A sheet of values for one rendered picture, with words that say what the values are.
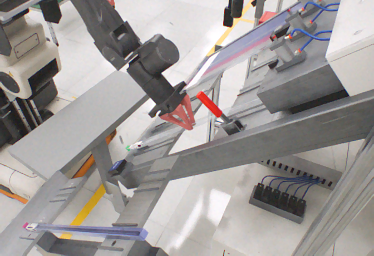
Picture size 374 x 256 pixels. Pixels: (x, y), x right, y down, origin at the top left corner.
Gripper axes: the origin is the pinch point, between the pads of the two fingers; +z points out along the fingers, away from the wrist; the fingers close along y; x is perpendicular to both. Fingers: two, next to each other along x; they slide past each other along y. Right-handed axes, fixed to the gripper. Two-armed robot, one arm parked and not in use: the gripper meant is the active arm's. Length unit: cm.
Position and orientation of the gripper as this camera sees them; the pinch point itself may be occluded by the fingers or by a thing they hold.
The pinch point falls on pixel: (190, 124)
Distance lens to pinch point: 72.5
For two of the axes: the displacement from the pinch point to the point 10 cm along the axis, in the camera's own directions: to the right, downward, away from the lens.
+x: -6.4, 2.9, 7.1
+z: 6.4, 7.2, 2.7
